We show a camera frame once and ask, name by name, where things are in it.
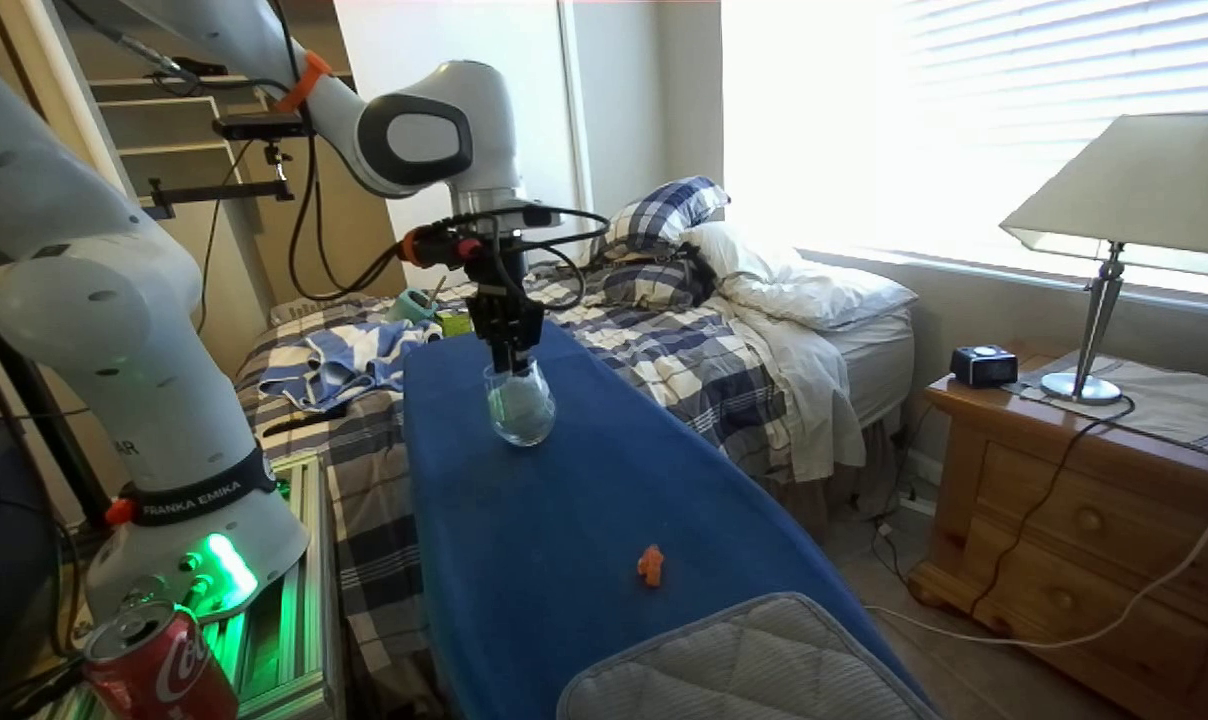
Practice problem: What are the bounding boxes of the white crumpled sheet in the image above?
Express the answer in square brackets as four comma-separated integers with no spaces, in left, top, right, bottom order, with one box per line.
[683,220,916,482]

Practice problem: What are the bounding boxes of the white window blinds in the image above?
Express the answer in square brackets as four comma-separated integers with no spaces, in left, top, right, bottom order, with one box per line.
[721,0,1208,267]

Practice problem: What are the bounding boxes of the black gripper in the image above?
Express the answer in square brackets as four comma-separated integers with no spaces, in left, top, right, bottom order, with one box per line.
[463,236,545,374]

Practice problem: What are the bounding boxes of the red soda can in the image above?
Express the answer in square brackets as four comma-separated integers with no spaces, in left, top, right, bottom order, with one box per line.
[82,607,239,720]

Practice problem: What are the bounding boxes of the grey quilted pad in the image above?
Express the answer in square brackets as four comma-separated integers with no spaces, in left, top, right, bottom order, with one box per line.
[555,590,939,720]

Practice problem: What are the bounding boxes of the wooden nightstand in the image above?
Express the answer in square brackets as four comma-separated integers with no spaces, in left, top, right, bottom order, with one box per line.
[912,360,1208,720]

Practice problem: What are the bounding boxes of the small black alarm clock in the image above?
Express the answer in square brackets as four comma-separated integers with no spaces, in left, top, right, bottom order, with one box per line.
[954,342,1017,389]

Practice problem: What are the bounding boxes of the plaid pillow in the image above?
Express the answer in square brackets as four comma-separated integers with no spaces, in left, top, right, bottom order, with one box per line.
[600,174,728,310]

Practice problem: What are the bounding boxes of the white power cable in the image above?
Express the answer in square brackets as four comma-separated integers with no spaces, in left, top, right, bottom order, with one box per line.
[873,482,1208,654]

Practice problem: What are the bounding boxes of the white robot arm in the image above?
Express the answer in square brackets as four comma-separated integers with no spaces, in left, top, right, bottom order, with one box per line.
[0,0,517,614]

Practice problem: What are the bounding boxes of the bed with plaid bedding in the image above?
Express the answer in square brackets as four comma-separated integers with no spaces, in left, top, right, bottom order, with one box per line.
[237,250,923,685]

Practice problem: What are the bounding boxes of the blue white cloth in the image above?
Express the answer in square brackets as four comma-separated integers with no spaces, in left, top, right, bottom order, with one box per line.
[261,321,438,412]

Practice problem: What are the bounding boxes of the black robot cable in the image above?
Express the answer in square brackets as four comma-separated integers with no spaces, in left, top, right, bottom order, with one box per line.
[282,76,611,315]

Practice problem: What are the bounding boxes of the clear glass cup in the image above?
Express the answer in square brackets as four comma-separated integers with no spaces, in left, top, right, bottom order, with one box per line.
[481,357,560,452]

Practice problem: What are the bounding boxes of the table lamp with shade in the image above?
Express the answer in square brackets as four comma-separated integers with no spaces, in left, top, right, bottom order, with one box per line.
[1002,112,1208,403]

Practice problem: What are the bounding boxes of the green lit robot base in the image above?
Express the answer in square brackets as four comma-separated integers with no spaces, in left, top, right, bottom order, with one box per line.
[177,452,335,720]

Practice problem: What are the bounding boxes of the small orange object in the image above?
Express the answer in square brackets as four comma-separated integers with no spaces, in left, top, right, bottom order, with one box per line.
[635,542,665,590]

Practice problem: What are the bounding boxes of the blue ironing board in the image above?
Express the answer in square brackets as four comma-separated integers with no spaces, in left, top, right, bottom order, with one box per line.
[406,328,912,720]

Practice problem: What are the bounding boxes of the wooden wall shelf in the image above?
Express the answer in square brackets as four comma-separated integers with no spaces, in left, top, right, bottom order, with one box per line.
[94,66,308,220]

